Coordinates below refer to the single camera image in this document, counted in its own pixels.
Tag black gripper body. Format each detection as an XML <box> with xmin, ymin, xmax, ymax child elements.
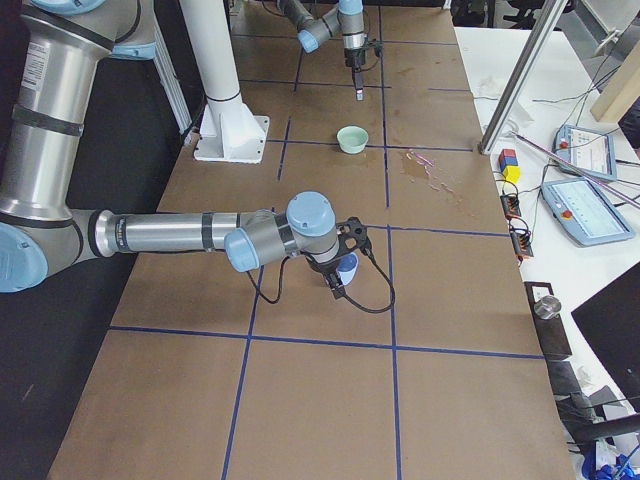
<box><xmin>344</xmin><ymin>47</ymin><xmax>366</xmax><ymax>71</ymax></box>
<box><xmin>305</xmin><ymin>254</ymin><xmax>344</xmax><ymax>286</ymax></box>

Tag blue plastic cup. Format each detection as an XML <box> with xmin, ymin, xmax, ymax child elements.
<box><xmin>336</xmin><ymin>252</ymin><xmax>359</xmax><ymax>285</ymax></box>

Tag green ceramic bowl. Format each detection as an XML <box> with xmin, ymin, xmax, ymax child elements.
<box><xmin>336</xmin><ymin>125</ymin><xmax>369</xmax><ymax>155</ymax></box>

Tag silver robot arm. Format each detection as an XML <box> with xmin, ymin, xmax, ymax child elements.
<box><xmin>276</xmin><ymin>0</ymin><xmax>368</xmax><ymax>101</ymax></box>
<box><xmin>1</xmin><ymin>1</ymin><xmax>348</xmax><ymax>297</ymax></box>

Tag red blue yellow blocks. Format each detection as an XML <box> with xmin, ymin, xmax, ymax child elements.
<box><xmin>498</xmin><ymin>148</ymin><xmax>521</xmax><ymax>184</ymax></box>

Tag black orange connector strip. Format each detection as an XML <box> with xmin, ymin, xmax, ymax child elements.
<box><xmin>500</xmin><ymin>193</ymin><xmax>534</xmax><ymax>263</ymax></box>

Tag silver metal cylinder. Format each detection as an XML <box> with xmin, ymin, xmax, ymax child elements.
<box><xmin>533</xmin><ymin>295</ymin><xmax>562</xmax><ymax>320</ymax></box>

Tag far teach pendant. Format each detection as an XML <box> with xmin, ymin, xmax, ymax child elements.
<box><xmin>553</xmin><ymin>125</ymin><xmax>617</xmax><ymax>181</ymax></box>

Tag teach pendant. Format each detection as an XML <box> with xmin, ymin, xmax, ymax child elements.
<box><xmin>553</xmin><ymin>125</ymin><xmax>617</xmax><ymax>181</ymax></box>
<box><xmin>541</xmin><ymin>178</ymin><xmax>635</xmax><ymax>247</ymax></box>

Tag near teach pendant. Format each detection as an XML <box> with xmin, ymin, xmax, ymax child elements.
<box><xmin>541</xmin><ymin>178</ymin><xmax>635</xmax><ymax>247</ymax></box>

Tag metal reacher rod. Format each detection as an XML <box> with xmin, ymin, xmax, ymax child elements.
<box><xmin>509</xmin><ymin>131</ymin><xmax>640</xmax><ymax>209</ymax></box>

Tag black monitor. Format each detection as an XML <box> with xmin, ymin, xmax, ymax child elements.
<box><xmin>572</xmin><ymin>277</ymin><xmax>640</xmax><ymax>411</ymax></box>

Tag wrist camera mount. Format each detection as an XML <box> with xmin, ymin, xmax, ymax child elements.
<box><xmin>365</xmin><ymin>39</ymin><xmax>383</xmax><ymax>58</ymax></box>
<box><xmin>336</xmin><ymin>217</ymin><xmax>373</xmax><ymax>258</ymax></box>

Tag black camera cable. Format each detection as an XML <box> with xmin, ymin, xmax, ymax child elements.
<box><xmin>247</xmin><ymin>247</ymin><xmax>396</xmax><ymax>315</ymax></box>

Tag white pedestal column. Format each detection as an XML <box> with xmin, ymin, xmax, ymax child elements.
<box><xmin>180</xmin><ymin>0</ymin><xmax>269</xmax><ymax>164</ymax></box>

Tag aluminium frame post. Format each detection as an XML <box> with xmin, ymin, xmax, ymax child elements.
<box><xmin>478</xmin><ymin>0</ymin><xmax>567</xmax><ymax>155</ymax></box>

